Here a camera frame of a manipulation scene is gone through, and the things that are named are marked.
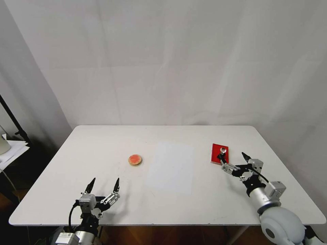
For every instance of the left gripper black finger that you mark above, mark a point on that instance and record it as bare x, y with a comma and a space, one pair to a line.
90, 186
114, 192

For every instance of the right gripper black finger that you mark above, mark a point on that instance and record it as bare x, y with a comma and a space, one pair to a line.
228, 168
246, 157

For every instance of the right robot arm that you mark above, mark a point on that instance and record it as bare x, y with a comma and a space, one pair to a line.
278, 217

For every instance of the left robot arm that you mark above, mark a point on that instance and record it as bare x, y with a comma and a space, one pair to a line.
76, 236

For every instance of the red rectangular ink pad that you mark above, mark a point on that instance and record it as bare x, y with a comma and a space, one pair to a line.
215, 153

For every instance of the round red ink pad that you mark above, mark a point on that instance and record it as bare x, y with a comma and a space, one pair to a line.
135, 160

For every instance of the white table leg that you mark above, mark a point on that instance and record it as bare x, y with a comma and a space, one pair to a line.
240, 235

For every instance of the white paper sheet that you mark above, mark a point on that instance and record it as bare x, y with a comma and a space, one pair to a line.
170, 169

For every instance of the stack of white papers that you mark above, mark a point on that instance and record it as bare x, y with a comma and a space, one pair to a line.
12, 151

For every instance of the white rounded object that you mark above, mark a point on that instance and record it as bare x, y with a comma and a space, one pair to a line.
3, 143

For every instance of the black stand pole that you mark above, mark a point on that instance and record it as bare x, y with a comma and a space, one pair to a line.
13, 119

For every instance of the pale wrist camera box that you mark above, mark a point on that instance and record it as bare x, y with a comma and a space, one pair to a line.
256, 165
86, 201

